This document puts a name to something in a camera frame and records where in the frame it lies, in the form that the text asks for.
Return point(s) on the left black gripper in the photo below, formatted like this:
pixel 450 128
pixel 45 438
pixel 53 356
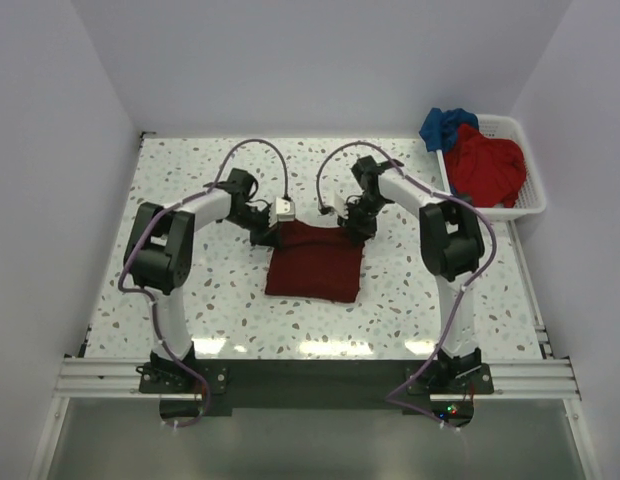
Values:
pixel 268 236

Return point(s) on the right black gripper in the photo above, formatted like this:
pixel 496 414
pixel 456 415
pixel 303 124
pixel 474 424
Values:
pixel 358 232

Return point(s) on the dark red t shirt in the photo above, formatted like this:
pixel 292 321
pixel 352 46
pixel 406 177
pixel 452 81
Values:
pixel 315 263

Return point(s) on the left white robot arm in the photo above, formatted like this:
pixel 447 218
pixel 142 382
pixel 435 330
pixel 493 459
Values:
pixel 158 260

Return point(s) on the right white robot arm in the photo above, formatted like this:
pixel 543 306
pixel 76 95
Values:
pixel 451 246

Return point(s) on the blue t shirt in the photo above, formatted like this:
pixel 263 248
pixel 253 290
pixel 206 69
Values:
pixel 439 130

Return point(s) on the bright red t shirt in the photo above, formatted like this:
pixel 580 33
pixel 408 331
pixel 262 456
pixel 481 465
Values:
pixel 491 171

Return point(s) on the white plastic basket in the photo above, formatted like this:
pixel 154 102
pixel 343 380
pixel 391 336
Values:
pixel 532 199

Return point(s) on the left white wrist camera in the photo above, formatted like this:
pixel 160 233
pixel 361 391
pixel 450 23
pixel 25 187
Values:
pixel 282 210

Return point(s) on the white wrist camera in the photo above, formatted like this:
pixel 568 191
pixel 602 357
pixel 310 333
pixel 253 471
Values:
pixel 338 205
pixel 282 210

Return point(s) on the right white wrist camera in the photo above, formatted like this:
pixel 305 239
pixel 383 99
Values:
pixel 338 205

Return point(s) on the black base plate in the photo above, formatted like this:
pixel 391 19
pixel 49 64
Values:
pixel 219 387

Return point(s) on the aluminium frame rail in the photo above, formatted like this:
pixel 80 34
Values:
pixel 550 378

